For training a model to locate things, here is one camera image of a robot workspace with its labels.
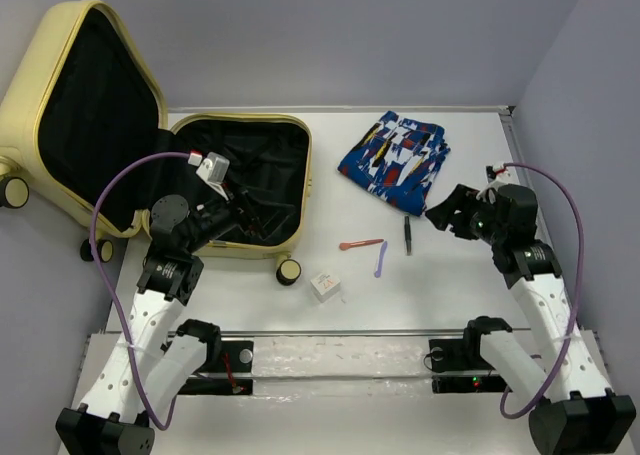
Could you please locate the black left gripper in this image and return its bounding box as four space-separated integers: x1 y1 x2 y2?
185 175 296 253

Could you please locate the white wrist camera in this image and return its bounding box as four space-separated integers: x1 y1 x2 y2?
486 163 512 184
188 151 230 199

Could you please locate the black cosmetic pen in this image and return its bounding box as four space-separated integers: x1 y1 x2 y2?
403 215 412 256

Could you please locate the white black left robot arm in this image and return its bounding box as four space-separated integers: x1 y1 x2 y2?
56 186 289 454

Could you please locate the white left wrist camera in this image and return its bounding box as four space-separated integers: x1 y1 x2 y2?
188 151 230 199

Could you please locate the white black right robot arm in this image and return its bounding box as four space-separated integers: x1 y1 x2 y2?
426 184 636 454

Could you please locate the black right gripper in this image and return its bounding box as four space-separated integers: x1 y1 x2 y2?
423 183 507 246

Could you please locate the blue white patterned garment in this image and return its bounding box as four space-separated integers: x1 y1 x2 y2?
337 111 450 217

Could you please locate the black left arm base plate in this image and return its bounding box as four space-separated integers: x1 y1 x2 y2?
178 338 254 396

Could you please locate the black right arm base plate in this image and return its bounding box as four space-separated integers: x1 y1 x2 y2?
423 338 506 395

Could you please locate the small white carton box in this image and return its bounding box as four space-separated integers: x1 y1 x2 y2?
310 271 341 303

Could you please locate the purple plastic spatula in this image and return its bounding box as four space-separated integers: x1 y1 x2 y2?
374 240 388 278

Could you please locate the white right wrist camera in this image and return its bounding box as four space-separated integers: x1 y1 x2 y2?
486 163 512 184

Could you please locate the coral pink plastic spatula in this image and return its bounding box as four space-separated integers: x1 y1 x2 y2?
339 238 384 251

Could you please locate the pale yellow hard-shell suitcase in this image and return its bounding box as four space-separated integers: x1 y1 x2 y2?
1 0 312 286

